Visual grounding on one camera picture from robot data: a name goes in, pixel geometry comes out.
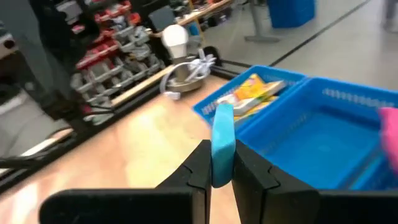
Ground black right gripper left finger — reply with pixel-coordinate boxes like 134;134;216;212
39;139;212;224

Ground large blue bin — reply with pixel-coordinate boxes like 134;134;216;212
267;0;317;29

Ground shelf of red grey bins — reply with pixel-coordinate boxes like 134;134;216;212
70;0;165;110

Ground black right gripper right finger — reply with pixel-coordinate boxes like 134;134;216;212
231;139;398;224

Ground white bulb table lamp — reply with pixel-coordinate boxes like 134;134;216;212
161;24;205;93

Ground wooden-topped workbench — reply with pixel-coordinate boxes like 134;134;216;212
149;0;234;38

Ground white lamp cable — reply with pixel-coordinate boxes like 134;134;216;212
159;49;217;100

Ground light blue eraser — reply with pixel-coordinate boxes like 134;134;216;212
211;103;236;189

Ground blue plastic slotted bin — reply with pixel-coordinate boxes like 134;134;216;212
192;64;307;131
234;77;398;190
349;149;398;191

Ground yellow crayon box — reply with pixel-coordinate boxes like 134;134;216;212
217;80;287;116
233;96;279;125
234;73;271;100

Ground pink-handled pliers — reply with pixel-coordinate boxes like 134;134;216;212
378;107;398;175

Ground grey metal table leg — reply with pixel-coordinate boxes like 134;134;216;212
244;0;280;44

